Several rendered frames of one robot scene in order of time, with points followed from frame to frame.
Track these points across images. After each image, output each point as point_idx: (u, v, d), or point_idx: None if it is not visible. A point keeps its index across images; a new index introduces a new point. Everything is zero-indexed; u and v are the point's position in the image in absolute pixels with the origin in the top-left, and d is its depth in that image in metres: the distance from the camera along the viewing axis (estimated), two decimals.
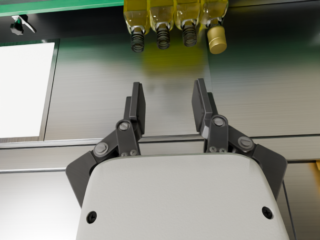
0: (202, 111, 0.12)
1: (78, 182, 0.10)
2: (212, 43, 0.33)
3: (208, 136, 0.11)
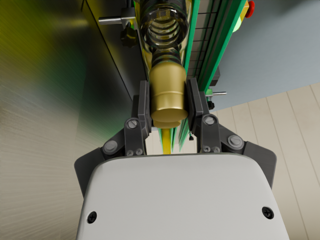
0: (193, 110, 0.12)
1: (85, 177, 0.10)
2: None
3: (201, 136, 0.11)
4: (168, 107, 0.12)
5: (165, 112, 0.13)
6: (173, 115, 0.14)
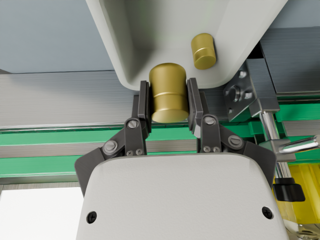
0: (193, 110, 0.12)
1: (85, 177, 0.10)
2: None
3: (201, 136, 0.11)
4: None
5: None
6: None
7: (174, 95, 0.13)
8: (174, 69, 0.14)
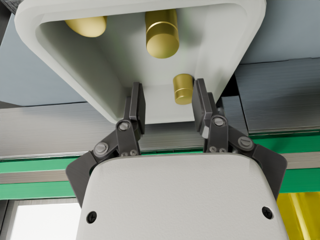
0: (202, 111, 0.12)
1: (78, 182, 0.10)
2: None
3: (208, 136, 0.11)
4: None
5: None
6: None
7: None
8: None
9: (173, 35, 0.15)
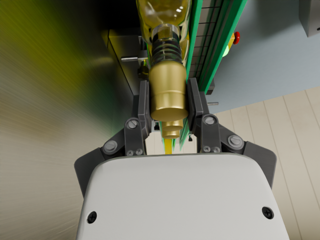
0: (193, 110, 0.12)
1: (85, 177, 0.10)
2: (175, 131, 0.30)
3: (201, 136, 0.11)
4: (172, 125, 0.24)
5: (170, 126, 0.24)
6: (174, 128, 0.25)
7: None
8: None
9: (182, 107, 0.13)
